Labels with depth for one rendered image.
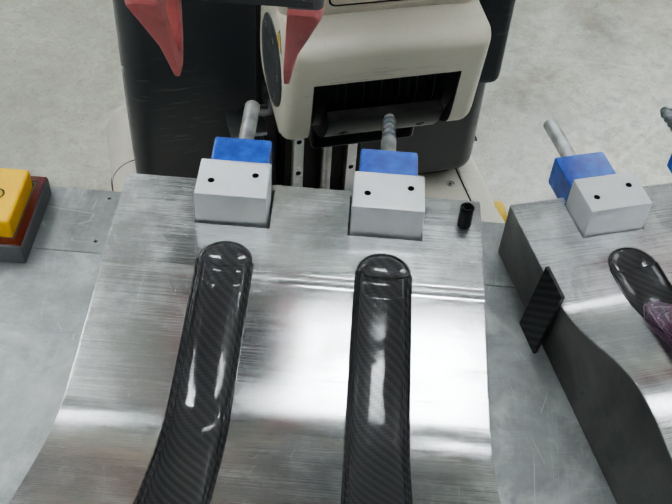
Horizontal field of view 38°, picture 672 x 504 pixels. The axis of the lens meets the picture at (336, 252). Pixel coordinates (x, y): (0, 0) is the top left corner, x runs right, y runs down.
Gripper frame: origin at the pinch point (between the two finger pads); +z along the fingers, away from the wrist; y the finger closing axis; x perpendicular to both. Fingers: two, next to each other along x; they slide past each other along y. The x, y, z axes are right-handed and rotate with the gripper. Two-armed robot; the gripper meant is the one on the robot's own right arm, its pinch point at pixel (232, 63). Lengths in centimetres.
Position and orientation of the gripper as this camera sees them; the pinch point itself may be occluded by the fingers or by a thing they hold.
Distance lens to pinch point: 63.5
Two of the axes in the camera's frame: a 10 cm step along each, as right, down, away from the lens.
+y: 10.0, 0.8, 0.0
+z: -0.5, 6.8, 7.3
